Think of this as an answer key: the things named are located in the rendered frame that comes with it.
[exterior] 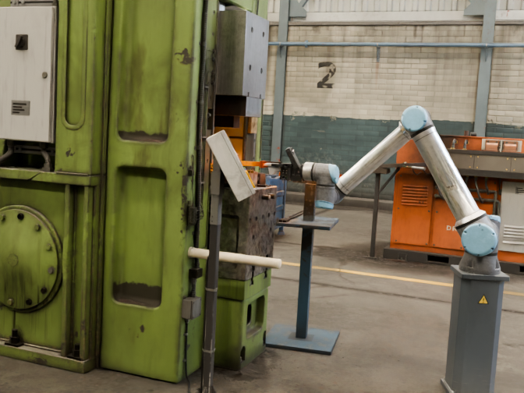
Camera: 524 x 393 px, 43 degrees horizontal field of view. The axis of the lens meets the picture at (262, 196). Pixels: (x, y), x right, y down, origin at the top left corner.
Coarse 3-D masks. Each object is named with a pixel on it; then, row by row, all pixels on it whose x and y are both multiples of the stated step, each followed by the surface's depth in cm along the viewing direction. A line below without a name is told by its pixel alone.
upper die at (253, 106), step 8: (216, 96) 329; (224, 96) 328; (232, 96) 326; (240, 96) 325; (216, 104) 330; (224, 104) 328; (232, 104) 326; (240, 104) 325; (248, 104) 326; (256, 104) 336; (216, 112) 330; (224, 112) 328; (232, 112) 327; (240, 112) 325; (248, 112) 327; (256, 112) 337
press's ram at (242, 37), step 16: (224, 16) 319; (240, 16) 316; (256, 16) 326; (224, 32) 320; (240, 32) 317; (256, 32) 327; (224, 48) 320; (240, 48) 317; (256, 48) 329; (224, 64) 321; (240, 64) 318; (256, 64) 331; (224, 80) 322; (240, 80) 319; (256, 80) 333; (256, 96) 335
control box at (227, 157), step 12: (216, 144) 263; (228, 144) 263; (216, 156) 263; (228, 156) 264; (228, 168) 264; (240, 168) 265; (228, 180) 265; (240, 180) 265; (240, 192) 266; (252, 192) 266
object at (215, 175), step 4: (212, 172) 280; (216, 172) 280; (220, 172) 279; (212, 176) 280; (216, 176) 280; (220, 176) 279; (224, 176) 283; (212, 180) 281; (216, 180) 280; (220, 180) 279; (224, 180) 283; (212, 184) 281; (216, 184) 280; (220, 184) 280; (224, 184) 283; (212, 188) 281; (216, 188) 280; (220, 188) 280; (212, 192) 281; (216, 192) 280; (220, 192) 280
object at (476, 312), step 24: (456, 288) 319; (480, 288) 309; (456, 312) 317; (480, 312) 310; (456, 336) 315; (480, 336) 311; (456, 360) 315; (480, 360) 312; (456, 384) 316; (480, 384) 314
